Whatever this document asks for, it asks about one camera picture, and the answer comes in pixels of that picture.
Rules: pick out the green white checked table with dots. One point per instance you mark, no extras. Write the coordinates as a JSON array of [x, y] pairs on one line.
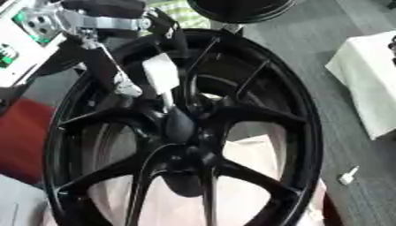
[[186, 14]]

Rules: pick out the black round wheel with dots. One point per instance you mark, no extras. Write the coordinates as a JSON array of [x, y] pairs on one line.
[[242, 11]]

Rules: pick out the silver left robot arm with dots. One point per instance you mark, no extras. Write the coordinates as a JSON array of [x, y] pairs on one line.
[[20, 61]]

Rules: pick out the pale pink sheet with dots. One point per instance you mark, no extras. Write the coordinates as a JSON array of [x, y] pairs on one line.
[[247, 164]]

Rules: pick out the black spoked wheel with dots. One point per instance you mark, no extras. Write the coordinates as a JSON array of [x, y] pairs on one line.
[[268, 97]]

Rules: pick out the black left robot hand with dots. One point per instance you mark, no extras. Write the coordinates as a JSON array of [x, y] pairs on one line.
[[167, 35]]

